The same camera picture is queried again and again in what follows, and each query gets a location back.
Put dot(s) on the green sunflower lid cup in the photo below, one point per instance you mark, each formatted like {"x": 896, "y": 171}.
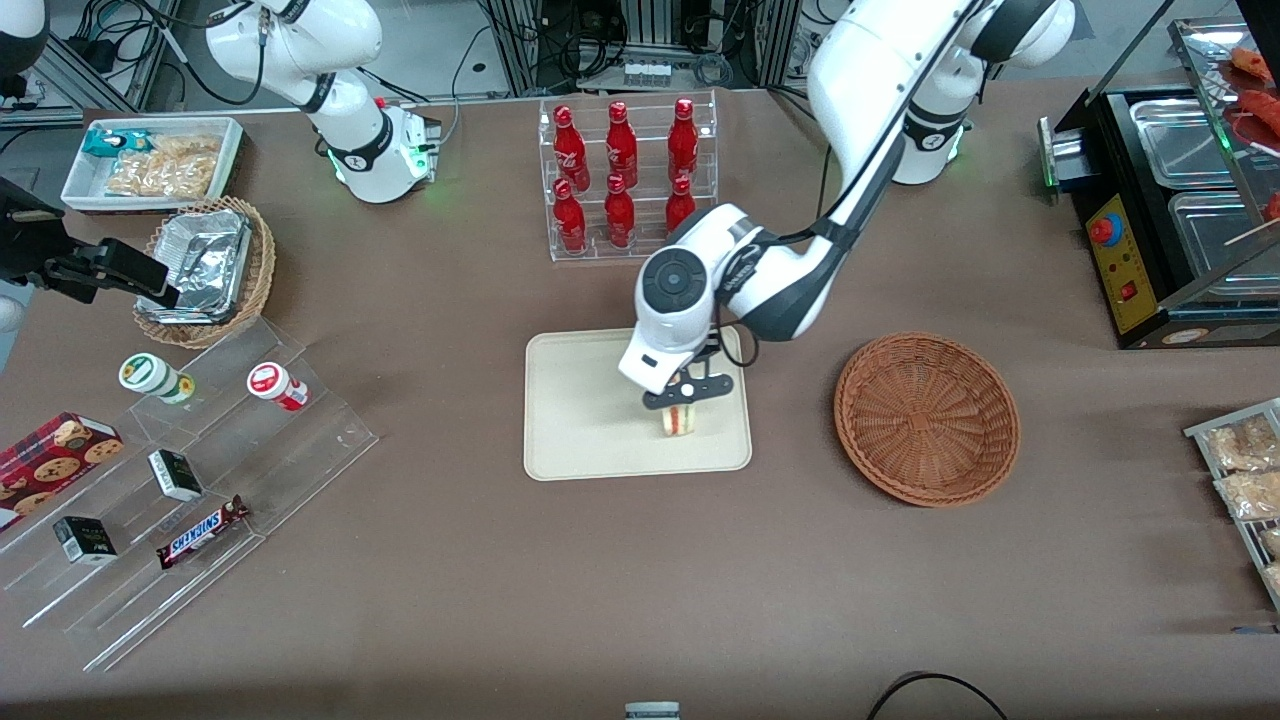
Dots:
{"x": 150, "y": 375}

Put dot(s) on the Snickers chocolate bar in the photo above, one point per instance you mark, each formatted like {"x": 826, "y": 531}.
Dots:
{"x": 203, "y": 533}

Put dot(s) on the white rectangular snack bin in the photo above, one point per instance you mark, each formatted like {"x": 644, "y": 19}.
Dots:
{"x": 75, "y": 175}

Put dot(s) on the black food warmer cabinet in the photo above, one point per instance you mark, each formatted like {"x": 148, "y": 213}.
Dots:
{"x": 1130, "y": 270}

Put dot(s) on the clear acrylic bottle rack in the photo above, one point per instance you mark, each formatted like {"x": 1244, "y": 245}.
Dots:
{"x": 650, "y": 110}

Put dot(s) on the clear bag of fried snacks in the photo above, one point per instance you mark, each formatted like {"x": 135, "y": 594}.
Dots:
{"x": 1250, "y": 495}
{"x": 1245, "y": 445}

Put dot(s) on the light wicker basket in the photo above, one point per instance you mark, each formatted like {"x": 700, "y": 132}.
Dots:
{"x": 255, "y": 280}

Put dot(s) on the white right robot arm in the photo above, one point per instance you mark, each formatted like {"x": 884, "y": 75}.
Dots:
{"x": 340, "y": 60}

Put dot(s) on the red sausages on display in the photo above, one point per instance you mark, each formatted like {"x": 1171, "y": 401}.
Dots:
{"x": 1255, "y": 100}

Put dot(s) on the white power strip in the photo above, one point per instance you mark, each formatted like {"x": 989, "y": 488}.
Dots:
{"x": 647, "y": 72}

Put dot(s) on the red lid small cup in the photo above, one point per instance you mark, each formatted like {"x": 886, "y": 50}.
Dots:
{"x": 275, "y": 385}

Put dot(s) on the layered sandwich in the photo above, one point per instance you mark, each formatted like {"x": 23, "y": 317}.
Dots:
{"x": 678, "y": 422}

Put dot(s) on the clear bag of chips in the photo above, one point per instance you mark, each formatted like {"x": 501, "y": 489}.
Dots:
{"x": 170, "y": 168}

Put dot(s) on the small steel pan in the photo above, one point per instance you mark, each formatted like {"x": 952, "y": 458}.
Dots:
{"x": 1180, "y": 140}

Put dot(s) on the small grey white device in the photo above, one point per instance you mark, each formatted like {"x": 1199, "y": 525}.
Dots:
{"x": 652, "y": 711}

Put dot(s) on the red cola bottle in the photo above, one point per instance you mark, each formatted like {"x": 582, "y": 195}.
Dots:
{"x": 568, "y": 145}
{"x": 679, "y": 205}
{"x": 621, "y": 140}
{"x": 619, "y": 210}
{"x": 683, "y": 135}
{"x": 570, "y": 215}

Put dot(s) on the red tartan cookie box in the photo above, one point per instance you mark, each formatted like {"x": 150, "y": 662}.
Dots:
{"x": 50, "y": 465}

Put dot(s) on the beige rectangular tray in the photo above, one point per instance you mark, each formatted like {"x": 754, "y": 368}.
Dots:
{"x": 600, "y": 430}

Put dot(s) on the red round knob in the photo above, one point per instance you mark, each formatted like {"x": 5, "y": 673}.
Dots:
{"x": 1105, "y": 230}

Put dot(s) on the large steel pan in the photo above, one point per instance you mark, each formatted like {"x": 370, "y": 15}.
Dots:
{"x": 1225, "y": 240}

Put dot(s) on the clear acrylic stepped shelf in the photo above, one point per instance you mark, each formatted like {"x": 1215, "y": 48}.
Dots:
{"x": 300, "y": 450}

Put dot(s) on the black box white label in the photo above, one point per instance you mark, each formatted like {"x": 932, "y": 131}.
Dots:
{"x": 175, "y": 475}

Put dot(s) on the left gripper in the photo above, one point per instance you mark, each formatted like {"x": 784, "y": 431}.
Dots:
{"x": 701, "y": 357}

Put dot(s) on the aluminium foil container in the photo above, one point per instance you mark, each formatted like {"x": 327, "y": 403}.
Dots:
{"x": 205, "y": 260}

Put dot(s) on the black box Face print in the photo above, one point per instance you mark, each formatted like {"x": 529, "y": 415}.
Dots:
{"x": 85, "y": 540}

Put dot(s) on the brown wicker basket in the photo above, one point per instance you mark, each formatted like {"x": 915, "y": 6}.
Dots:
{"x": 925, "y": 420}

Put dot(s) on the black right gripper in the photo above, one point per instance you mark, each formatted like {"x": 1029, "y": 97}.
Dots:
{"x": 30, "y": 248}

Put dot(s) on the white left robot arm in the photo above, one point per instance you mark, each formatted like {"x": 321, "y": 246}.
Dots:
{"x": 860, "y": 60}

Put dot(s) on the teal snack packet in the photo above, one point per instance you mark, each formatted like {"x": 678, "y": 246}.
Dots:
{"x": 110, "y": 143}

